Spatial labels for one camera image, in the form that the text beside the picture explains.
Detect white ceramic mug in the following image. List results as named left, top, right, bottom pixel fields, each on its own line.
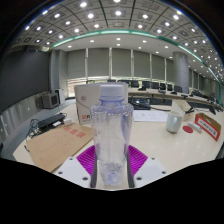
left=165, top=110, right=184, bottom=134

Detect black power strip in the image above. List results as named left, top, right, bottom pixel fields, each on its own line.
left=36, top=113, right=68, bottom=129

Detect round ceiling lights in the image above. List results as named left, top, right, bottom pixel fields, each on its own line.
left=16, top=0, right=224, bottom=78

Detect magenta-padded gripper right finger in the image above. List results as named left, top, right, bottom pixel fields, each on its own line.
left=126, top=144, right=168, bottom=188

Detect black desk device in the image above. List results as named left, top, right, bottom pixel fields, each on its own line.
left=128, top=96, right=152, bottom=110

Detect row of black office chairs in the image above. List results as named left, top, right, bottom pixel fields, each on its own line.
left=86, top=79, right=208, bottom=98

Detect small white pack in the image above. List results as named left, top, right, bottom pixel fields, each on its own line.
left=187, top=121, right=203, bottom=134

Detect brown paper envelope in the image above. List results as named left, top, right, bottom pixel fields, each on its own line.
left=25, top=123, right=94, bottom=173

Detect white printed cardboard box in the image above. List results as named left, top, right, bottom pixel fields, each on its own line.
left=73, top=81, right=129, bottom=126

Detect brown box with red label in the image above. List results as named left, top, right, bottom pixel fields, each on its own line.
left=194, top=112, right=222, bottom=142

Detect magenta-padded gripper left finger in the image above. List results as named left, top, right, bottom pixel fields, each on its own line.
left=53, top=144, right=99, bottom=189

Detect clear plastic water bottle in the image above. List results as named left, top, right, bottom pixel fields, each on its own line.
left=89, top=83, right=135, bottom=187

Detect long curved conference desk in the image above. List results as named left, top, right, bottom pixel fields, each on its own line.
left=128, top=87, right=223, bottom=109

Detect grey cabinet box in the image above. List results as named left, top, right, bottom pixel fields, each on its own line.
left=40, top=92, right=60, bottom=110

